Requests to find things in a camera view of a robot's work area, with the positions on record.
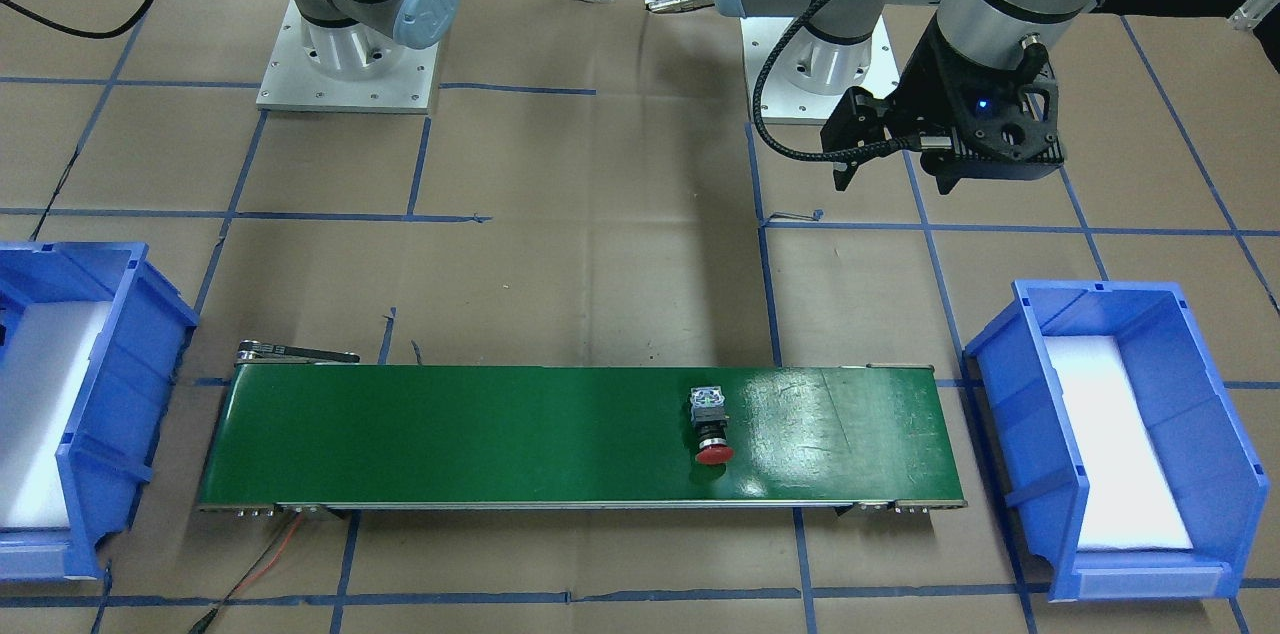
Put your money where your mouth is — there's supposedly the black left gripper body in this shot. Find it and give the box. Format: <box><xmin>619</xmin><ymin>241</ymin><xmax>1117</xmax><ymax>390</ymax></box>
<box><xmin>895</xmin><ymin>20</ymin><xmax>1066</xmax><ymax>195</ymax></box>

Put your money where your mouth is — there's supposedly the blue plastic bin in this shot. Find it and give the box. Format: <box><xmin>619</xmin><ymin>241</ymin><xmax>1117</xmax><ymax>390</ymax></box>
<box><xmin>1</xmin><ymin>241</ymin><xmax>198</xmax><ymax>581</ymax></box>
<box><xmin>966</xmin><ymin>279</ymin><xmax>1268</xmax><ymax>602</ymax></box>

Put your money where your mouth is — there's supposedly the white foam pad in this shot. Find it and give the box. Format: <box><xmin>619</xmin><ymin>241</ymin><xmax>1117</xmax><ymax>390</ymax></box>
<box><xmin>1044</xmin><ymin>336</ymin><xmax>1193</xmax><ymax>552</ymax></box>
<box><xmin>1</xmin><ymin>301</ymin><xmax>111</xmax><ymax>530</ymax></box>

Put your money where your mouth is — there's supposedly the green conveyor belt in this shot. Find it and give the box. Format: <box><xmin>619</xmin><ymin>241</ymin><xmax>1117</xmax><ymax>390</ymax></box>
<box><xmin>198</xmin><ymin>362</ymin><xmax>966</xmax><ymax>511</ymax></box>

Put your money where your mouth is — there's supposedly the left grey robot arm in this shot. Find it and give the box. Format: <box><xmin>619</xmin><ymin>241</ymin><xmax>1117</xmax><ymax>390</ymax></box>
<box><xmin>714</xmin><ymin>0</ymin><xmax>1093</xmax><ymax>195</ymax></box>

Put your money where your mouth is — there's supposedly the red push button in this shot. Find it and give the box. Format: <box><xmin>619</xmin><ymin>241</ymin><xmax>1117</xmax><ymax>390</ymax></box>
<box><xmin>689</xmin><ymin>386</ymin><xmax>735</xmax><ymax>466</ymax></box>

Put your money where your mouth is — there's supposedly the black braided cable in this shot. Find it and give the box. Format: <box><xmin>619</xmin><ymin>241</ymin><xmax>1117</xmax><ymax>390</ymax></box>
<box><xmin>750</xmin><ymin>0</ymin><xmax>986</xmax><ymax>163</ymax></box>

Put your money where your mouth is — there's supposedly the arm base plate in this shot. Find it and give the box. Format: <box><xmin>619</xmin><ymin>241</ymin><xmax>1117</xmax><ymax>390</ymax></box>
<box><xmin>762</xmin><ymin>20</ymin><xmax>899</xmax><ymax>126</ymax></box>
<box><xmin>256</xmin><ymin>1</ymin><xmax>442</xmax><ymax>115</ymax></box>

